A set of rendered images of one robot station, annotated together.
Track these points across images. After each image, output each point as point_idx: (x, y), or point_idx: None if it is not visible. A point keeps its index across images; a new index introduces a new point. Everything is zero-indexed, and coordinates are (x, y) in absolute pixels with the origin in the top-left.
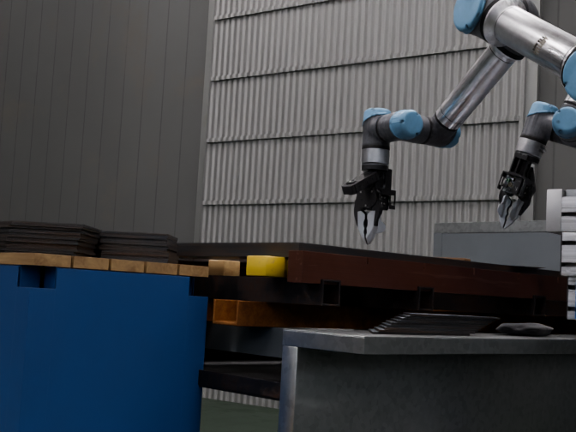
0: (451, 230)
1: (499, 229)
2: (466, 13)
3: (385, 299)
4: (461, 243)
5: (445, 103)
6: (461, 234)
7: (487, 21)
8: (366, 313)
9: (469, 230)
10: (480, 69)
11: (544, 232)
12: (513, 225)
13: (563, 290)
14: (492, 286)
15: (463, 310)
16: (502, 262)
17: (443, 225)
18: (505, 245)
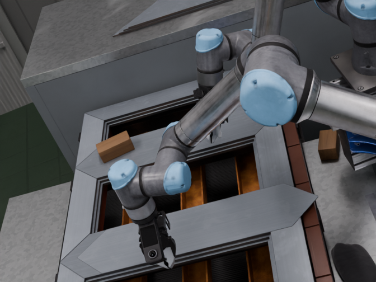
0: (42, 80)
1: (94, 64)
2: (273, 113)
3: None
4: (60, 86)
5: (192, 131)
6: (56, 79)
7: (303, 116)
8: None
9: (62, 74)
10: (234, 103)
11: (141, 52)
12: (107, 57)
13: (309, 183)
14: (328, 262)
15: (254, 248)
16: (111, 87)
17: (32, 79)
18: (106, 74)
